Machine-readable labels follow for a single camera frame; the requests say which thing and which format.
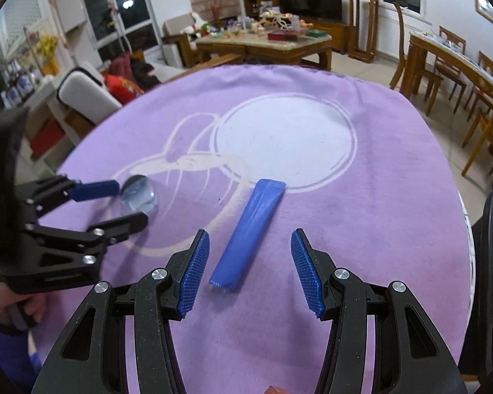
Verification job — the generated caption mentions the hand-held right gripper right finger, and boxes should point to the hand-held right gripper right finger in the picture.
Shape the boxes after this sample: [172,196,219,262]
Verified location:
[291,228,469,394]

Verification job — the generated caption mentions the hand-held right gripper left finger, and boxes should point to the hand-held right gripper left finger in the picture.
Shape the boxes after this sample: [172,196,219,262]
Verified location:
[32,229,211,394]

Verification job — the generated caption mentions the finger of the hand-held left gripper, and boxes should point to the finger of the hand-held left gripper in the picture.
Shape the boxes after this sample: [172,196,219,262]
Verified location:
[25,210,149,274]
[14,176,120,218]

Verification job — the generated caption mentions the clear round lid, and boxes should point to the clear round lid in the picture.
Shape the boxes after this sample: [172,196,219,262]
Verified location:
[118,175,159,216]

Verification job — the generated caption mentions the blue sachet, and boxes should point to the blue sachet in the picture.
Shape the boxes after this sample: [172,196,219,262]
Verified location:
[209,178,286,293]

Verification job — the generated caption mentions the person's left forearm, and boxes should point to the person's left forearm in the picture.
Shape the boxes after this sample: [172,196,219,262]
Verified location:
[0,318,44,390]

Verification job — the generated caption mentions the white side shelf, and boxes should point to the white side shelf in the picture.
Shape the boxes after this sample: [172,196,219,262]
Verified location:
[25,78,99,169]

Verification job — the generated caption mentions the white cushion black trim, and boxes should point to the white cushion black trim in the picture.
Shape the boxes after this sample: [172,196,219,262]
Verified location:
[57,67,122,126]

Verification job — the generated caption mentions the red cushion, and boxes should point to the red cushion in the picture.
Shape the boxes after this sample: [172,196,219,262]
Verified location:
[104,75,142,105]

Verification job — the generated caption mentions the purple tablecloth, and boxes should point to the purple tablecloth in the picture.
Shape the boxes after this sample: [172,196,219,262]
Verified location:
[37,63,473,394]

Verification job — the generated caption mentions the row of dark bottles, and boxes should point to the row of dark bottles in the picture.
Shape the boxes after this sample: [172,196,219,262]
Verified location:
[0,59,39,107]

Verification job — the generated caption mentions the dark clothing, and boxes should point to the dark clothing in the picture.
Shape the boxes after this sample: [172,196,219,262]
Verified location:
[125,55,163,91]

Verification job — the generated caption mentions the yellow flowers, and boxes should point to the yellow flowers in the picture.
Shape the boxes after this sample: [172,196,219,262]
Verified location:
[35,35,60,75]

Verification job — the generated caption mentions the wooden sofa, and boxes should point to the wooden sofa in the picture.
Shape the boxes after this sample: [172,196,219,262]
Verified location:
[55,51,247,140]

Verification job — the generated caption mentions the balcony window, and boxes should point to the balcony window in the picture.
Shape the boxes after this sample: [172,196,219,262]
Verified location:
[77,0,163,64]

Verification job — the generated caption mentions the wooden armchair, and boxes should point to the wooden armchair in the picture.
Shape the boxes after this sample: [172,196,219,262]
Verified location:
[162,12,202,66]

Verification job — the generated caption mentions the white lattice panel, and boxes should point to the white lattice panel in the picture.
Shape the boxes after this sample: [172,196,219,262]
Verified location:
[0,0,39,46]

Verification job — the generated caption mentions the white plush toy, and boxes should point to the white plush toy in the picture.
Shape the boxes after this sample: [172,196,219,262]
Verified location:
[185,12,214,37]

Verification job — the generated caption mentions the wooden coffee table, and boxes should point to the wooden coffee table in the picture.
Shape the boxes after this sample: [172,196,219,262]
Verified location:
[196,29,333,70]

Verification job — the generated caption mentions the wooden tv cabinet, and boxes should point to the wooden tv cabinet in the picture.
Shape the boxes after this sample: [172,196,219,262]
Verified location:
[312,18,350,54]

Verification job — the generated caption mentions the wooden model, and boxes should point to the wooden model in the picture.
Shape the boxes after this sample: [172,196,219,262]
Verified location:
[260,8,300,31]

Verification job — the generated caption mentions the white radiator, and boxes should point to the white radiator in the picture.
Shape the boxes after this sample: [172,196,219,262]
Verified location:
[376,16,411,56]

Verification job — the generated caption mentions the wooden plant stand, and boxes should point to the wooden plant stand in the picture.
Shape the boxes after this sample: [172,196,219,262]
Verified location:
[348,0,381,63]

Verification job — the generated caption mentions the wooden dining table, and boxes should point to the wooden dining table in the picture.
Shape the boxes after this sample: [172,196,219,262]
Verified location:
[403,31,493,99]

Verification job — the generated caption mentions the black television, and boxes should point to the black television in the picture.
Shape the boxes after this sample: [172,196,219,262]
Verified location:
[276,0,342,23]

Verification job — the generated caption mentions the white wall cabinet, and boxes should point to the white wall cabinet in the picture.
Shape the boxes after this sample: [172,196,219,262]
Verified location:
[53,0,87,33]

